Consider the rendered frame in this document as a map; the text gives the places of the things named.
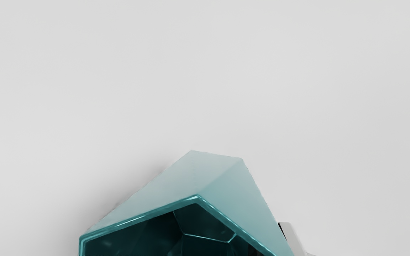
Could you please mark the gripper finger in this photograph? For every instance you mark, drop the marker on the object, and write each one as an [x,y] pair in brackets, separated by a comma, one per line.
[295,239]

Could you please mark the teal faceted mug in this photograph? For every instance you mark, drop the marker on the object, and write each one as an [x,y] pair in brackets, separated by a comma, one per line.
[205,181]

